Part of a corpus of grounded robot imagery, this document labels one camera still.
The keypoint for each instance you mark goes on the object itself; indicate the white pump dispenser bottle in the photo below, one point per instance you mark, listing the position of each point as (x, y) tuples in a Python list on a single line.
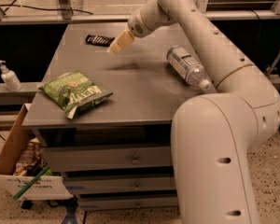
[(9, 77)]

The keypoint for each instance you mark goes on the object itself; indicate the bottom grey drawer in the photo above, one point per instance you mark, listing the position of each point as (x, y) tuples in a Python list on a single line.
[(128, 203)]

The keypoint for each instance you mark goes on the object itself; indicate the green chip bag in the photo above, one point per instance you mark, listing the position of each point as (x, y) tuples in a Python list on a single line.
[(75, 93)]

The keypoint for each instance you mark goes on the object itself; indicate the grey drawer cabinet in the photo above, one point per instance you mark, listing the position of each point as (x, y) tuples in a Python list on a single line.
[(147, 91)]

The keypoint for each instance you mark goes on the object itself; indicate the cardboard box with snacks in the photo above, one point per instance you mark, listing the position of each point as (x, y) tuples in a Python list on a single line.
[(20, 162)]

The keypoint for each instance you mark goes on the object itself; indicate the green stick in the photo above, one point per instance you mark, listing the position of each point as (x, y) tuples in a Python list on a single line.
[(30, 183)]

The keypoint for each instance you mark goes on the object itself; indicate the black rxbar chocolate wrapper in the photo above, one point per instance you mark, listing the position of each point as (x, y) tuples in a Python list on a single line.
[(99, 40)]

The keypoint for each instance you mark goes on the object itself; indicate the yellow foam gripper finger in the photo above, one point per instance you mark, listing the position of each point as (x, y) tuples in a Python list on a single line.
[(123, 40)]

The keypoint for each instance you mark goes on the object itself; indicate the blue clamp stand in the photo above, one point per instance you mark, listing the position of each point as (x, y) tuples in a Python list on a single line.
[(71, 208)]

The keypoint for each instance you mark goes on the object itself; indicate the top grey drawer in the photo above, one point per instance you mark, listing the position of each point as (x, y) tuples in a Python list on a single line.
[(106, 157)]

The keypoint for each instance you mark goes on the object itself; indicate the clear plastic water bottle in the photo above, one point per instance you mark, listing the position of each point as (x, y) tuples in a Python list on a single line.
[(188, 67)]

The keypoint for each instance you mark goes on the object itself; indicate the grey drawer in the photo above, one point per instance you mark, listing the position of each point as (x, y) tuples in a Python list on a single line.
[(117, 184), (106, 157), (128, 203)]

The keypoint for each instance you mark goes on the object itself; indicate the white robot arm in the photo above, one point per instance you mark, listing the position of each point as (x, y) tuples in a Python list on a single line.
[(212, 133)]

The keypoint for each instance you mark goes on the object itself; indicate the middle grey drawer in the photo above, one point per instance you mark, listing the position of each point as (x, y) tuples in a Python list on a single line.
[(117, 184)]

